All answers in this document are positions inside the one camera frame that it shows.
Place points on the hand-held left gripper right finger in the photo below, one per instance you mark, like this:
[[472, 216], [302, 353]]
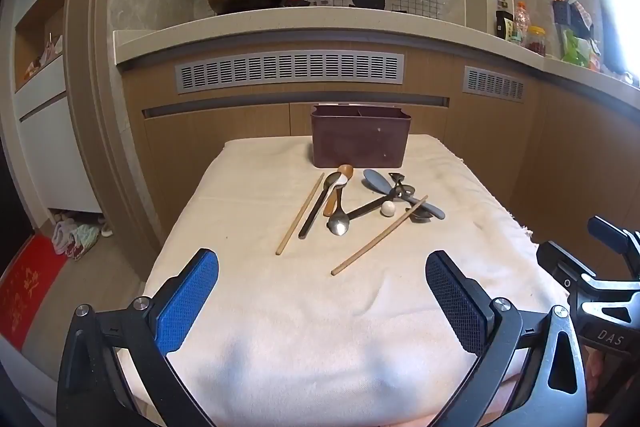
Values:
[[457, 302]]

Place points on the wooden chopstick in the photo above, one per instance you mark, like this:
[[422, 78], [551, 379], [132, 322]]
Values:
[[300, 214], [380, 235]]

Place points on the wooden kitchen cabinet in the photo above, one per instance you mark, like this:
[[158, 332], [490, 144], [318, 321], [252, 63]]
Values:
[[500, 147]]

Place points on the beige stone countertop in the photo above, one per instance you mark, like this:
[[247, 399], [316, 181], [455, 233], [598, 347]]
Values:
[[300, 24]]

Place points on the wooden spoon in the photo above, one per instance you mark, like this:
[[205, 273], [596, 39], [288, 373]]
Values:
[[345, 170]]

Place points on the red doormat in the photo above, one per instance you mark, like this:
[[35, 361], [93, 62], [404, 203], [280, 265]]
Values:
[[27, 292]]

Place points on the white table cloth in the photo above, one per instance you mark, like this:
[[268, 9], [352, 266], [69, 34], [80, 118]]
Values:
[[300, 332]]

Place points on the black utensil with white ball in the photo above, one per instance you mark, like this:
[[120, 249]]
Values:
[[388, 208]]

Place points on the pile of slippers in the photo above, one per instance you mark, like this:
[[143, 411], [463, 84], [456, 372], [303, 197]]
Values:
[[80, 237]]

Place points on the black utensil rack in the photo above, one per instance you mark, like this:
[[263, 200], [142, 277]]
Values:
[[565, 14]]

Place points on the white cabinet with open shelf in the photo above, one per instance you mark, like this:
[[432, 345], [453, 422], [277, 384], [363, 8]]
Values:
[[55, 147]]

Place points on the small grey vent grille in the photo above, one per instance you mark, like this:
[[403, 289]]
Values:
[[494, 83]]

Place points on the large grey vent grille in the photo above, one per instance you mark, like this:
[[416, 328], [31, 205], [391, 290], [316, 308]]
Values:
[[290, 72]]

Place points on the green packet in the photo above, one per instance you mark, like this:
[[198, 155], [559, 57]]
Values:
[[575, 49]]

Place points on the maroon plastic utensil holder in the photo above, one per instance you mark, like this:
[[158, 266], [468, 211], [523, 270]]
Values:
[[357, 139]]

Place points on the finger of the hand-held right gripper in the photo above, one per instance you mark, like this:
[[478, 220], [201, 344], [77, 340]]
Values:
[[631, 247], [562, 263]]

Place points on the yellow-lidded jar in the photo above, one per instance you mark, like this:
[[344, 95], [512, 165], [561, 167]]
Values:
[[536, 42]]

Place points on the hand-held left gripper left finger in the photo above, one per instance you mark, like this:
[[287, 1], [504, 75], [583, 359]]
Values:
[[190, 302]]

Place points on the orange-capped plastic bottle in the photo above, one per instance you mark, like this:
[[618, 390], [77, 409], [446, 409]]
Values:
[[521, 24]]

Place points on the blue-grey plastic spoon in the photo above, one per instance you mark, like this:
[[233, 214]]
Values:
[[376, 181]]

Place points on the pink and white clutter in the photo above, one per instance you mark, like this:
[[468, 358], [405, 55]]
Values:
[[45, 59]]

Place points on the window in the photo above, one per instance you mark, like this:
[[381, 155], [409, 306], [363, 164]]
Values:
[[622, 7]]

